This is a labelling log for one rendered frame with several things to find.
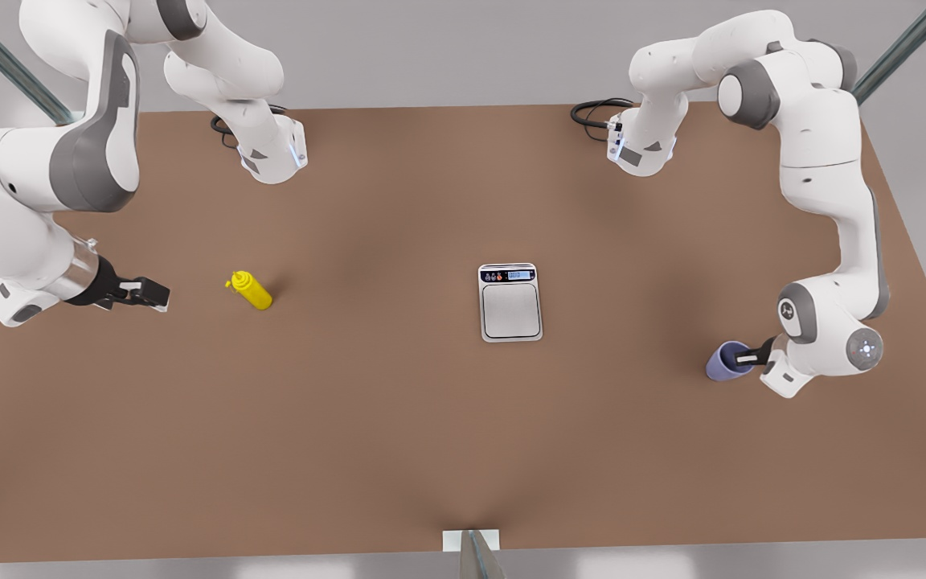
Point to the purple cup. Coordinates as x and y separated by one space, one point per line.
722 364

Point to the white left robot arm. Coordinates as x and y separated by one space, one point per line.
825 153

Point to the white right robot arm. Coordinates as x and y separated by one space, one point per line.
93 153

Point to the yellow sauce bottle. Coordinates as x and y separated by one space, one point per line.
253 290

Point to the silver digital kitchen scale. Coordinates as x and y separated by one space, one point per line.
510 302

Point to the silver frame post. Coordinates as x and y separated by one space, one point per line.
479 555
905 48
9 60

